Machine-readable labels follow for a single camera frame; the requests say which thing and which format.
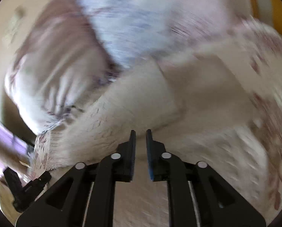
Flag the beige cable-knit sweater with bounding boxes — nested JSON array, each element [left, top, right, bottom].
[[33, 55, 255, 170]]

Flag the floral bed sheet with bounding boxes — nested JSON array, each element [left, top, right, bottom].
[[0, 16, 282, 227]]

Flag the pink floral pillow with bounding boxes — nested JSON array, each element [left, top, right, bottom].
[[5, 0, 119, 134]]

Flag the blue lavender print pillow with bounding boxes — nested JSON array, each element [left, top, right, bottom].
[[77, 0, 252, 68]]

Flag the purple picture on wall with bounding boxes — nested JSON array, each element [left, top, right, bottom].
[[0, 122, 34, 161]]

